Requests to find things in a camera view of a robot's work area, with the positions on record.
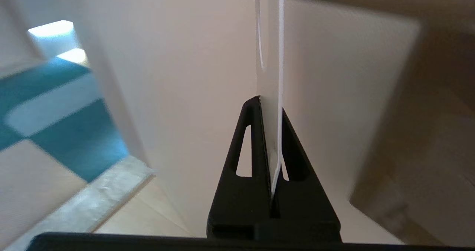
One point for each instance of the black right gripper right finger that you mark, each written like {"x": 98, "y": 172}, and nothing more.
{"x": 304, "y": 202}

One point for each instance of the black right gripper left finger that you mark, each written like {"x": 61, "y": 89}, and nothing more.
{"x": 237, "y": 206}

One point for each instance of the blue do-not-disturb door sign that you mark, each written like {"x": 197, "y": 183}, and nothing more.
{"x": 272, "y": 76}

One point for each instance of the beige wooden door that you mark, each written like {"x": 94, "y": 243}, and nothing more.
{"x": 185, "y": 95}

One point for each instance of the bronze door lock plate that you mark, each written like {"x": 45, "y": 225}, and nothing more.
{"x": 426, "y": 132}

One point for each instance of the grey marble door threshold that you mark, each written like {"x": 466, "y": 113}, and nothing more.
{"x": 92, "y": 202}

